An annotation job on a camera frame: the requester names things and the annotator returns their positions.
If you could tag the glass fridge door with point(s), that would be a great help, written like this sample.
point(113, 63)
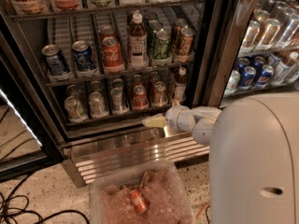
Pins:
point(224, 26)

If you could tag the steel fridge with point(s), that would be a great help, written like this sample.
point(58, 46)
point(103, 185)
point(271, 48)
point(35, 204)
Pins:
point(33, 118)

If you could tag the blue pepsi can middle shelf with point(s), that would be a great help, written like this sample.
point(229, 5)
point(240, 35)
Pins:
point(83, 57)

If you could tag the white can behind glass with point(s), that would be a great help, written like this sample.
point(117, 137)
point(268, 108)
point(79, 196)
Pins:
point(232, 82)

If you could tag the tea bottle bottom shelf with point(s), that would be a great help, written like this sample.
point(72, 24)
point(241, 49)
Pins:
point(179, 84)

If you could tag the silver can bottom shelf centre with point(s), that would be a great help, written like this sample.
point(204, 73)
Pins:
point(118, 103)

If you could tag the blue pepsi can behind glass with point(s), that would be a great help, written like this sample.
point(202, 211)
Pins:
point(247, 75)

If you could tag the red cola can bottom shelf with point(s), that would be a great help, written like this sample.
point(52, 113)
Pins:
point(140, 99)

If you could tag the orange brown can middle shelf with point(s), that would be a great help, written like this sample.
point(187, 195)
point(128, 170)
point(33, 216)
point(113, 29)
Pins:
point(184, 44)

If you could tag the tea bottle white cap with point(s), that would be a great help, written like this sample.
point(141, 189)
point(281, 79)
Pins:
point(137, 43)

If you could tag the red cola can shelf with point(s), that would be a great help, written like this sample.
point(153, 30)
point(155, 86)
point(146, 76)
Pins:
point(140, 99)
point(113, 61)

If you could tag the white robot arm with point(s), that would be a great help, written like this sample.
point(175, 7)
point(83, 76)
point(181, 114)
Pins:
point(253, 156)

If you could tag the red cola can middle shelf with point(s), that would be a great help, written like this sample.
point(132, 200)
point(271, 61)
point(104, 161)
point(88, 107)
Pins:
point(113, 61)

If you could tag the blue silver can middle shelf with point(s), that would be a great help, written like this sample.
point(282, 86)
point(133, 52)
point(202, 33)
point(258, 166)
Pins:
point(58, 67)

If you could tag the green can middle shelf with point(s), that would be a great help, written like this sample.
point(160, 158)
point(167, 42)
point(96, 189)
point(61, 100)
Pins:
point(161, 49)

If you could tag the red can in bin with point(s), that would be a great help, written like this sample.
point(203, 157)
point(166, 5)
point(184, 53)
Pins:
point(138, 201)

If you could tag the orange soda can bottom shelf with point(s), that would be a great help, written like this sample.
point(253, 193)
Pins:
point(159, 97)

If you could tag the green white can bottom shelf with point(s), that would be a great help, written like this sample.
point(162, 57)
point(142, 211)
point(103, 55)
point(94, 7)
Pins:
point(75, 109)

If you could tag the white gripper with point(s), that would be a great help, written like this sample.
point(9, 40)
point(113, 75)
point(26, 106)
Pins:
point(175, 118)

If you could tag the clear plastic bin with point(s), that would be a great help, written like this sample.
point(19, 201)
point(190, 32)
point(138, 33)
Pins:
point(149, 193)

